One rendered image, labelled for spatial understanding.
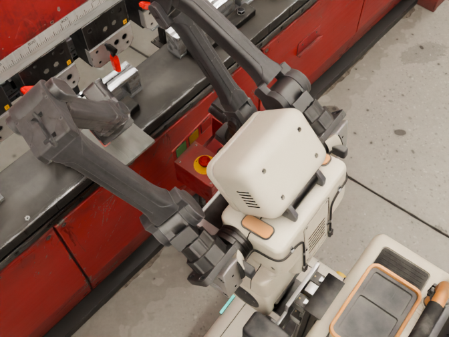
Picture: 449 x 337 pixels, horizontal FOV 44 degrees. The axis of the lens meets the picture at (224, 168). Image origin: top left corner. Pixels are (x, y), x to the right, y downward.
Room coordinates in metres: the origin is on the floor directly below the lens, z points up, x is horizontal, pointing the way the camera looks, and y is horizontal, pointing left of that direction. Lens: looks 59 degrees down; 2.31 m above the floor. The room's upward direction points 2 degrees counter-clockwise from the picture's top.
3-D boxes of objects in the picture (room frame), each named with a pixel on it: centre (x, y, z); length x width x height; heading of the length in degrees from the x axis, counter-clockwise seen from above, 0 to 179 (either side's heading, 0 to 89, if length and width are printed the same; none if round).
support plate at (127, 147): (0.92, 0.35, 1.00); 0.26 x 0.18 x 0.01; 45
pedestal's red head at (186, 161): (0.98, 0.04, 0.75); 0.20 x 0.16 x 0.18; 140
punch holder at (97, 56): (1.15, 0.33, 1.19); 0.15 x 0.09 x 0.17; 135
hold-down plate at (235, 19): (1.42, -0.01, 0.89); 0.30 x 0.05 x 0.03; 135
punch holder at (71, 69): (1.01, 0.47, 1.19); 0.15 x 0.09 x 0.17; 135
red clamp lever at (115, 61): (1.09, 0.30, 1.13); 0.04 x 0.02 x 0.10; 45
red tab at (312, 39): (1.64, -0.38, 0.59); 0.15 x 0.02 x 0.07; 135
